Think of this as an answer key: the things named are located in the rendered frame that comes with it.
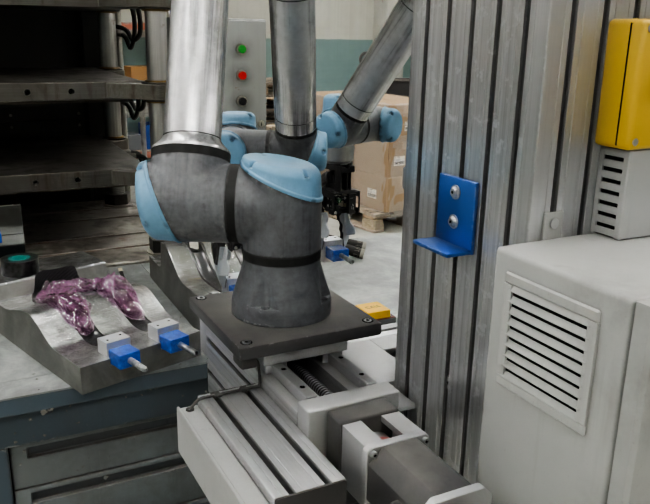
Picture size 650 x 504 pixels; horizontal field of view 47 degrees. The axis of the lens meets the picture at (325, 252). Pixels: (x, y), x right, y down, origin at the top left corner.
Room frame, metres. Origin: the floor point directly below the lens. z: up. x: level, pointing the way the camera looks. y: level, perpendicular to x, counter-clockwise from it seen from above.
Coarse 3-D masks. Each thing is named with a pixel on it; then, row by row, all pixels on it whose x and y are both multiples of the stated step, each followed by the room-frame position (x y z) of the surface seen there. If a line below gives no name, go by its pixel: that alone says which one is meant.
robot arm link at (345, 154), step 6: (330, 150) 1.70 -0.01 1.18; (336, 150) 1.70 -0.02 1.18; (342, 150) 1.70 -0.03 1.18; (348, 150) 1.70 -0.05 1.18; (330, 156) 1.70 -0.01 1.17; (336, 156) 1.69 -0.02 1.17; (342, 156) 1.70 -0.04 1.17; (348, 156) 1.70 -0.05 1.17; (330, 162) 1.71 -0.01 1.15; (336, 162) 1.70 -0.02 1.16; (342, 162) 1.70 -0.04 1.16; (348, 162) 1.71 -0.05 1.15
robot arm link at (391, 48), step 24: (408, 0) 1.43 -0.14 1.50; (384, 24) 1.48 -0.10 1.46; (408, 24) 1.44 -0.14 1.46; (384, 48) 1.47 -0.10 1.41; (408, 48) 1.46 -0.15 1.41; (360, 72) 1.50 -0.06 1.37; (384, 72) 1.48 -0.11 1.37; (360, 96) 1.50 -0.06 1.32; (336, 120) 1.51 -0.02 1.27; (360, 120) 1.52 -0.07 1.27; (336, 144) 1.52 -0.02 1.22
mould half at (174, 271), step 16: (160, 256) 1.90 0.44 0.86; (176, 256) 1.72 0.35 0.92; (208, 256) 1.74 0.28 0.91; (160, 272) 1.80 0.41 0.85; (176, 272) 1.67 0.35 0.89; (192, 272) 1.68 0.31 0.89; (160, 288) 1.81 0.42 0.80; (176, 288) 1.67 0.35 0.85; (192, 288) 1.58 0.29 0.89; (208, 288) 1.58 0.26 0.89; (176, 304) 1.68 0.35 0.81; (192, 320) 1.56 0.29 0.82
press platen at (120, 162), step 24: (0, 144) 2.59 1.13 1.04; (24, 144) 2.60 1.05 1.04; (48, 144) 2.61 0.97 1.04; (72, 144) 2.62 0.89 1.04; (96, 144) 2.63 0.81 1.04; (120, 144) 2.75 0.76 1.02; (0, 168) 2.15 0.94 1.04; (24, 168) 2.15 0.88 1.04; (48, 168) 2.16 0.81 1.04; (72, 168) 2.17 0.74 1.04; (96, 168) 2.18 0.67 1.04; (120, 168) 2.18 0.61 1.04; (0, 192) 2.03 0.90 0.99
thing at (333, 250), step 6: (324, 240) 1.74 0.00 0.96; (330, 240) 1.74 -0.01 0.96; (336, 240) 1.74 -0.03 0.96; (342, 240) 1.75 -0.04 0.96; (324, 246) 1.73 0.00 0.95; (330, 246) 1.73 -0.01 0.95; (336, 246) 1.73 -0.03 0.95; (342, 246) 1.73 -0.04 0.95; (324, 252) 1.73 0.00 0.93; (330, 252) 1.71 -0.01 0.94; (336, 252) 1.70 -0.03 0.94; (342, 252) 1.71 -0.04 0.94; (348, 252) 1.71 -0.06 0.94; (324, 258) 1.73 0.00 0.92; (330, 258) 1.71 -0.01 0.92; (336, 258) 1.70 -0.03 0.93; (342, 258) 1.69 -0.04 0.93; (348, 258) 1.67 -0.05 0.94
